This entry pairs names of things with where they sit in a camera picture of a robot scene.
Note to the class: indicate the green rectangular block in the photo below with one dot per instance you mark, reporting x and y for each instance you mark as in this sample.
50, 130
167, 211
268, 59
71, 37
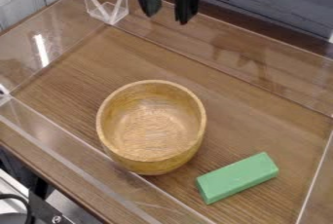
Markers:
229, 180

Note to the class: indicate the brown wooden bowl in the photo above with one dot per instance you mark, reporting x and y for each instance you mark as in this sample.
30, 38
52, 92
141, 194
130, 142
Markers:
151, 123

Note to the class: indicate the clear acrylic tray walls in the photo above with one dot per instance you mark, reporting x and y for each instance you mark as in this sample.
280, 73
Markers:
266, 92

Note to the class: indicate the black metal table bracket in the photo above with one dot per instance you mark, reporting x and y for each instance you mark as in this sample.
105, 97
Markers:
44, 212

